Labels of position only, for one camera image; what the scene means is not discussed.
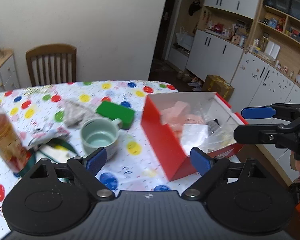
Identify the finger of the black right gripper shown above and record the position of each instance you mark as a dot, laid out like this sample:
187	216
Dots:
280	135
282	111

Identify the brown wooden chair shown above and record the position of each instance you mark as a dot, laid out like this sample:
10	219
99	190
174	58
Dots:
52	64

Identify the christmas pattern sock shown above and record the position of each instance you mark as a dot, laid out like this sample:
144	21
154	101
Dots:
55	152

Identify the grey knitted cloth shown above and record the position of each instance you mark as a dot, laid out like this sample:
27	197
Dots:
76	113

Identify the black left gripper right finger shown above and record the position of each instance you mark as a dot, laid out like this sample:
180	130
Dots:
211	171

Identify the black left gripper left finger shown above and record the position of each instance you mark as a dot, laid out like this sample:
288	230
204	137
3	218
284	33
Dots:
85	170

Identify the clear bubble wrap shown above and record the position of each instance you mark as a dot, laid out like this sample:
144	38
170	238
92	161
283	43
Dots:
215	132

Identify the white tissue pack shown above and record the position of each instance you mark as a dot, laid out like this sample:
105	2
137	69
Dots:
193	135

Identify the clear plastic bag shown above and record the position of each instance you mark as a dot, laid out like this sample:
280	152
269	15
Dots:
38	136

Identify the pink mesh bath sponge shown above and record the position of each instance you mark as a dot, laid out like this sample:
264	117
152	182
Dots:
178	115

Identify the balloon pattern tablecloth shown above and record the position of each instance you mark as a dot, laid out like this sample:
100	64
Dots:
37	112

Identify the green rectangular sponge block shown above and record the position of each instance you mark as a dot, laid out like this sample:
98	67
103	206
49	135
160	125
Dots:
114	111

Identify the black hanging cap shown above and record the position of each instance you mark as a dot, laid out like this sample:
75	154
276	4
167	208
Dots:
194	7

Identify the white wooden side cabinet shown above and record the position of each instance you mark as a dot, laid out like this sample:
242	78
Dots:
8	72

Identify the brown cardboard floor box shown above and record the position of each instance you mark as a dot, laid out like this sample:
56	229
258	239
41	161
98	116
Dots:
215	83

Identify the pale green ceramic mug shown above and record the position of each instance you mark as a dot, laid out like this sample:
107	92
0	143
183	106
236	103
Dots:
101	132

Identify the white wall cabinet unit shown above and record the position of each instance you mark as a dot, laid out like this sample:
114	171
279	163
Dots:
252	44

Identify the amber tea plastic bottle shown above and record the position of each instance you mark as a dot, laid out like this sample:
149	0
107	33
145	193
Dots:
13	153

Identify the red cardboard box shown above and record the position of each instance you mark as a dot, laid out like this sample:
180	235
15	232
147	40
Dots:
174	160

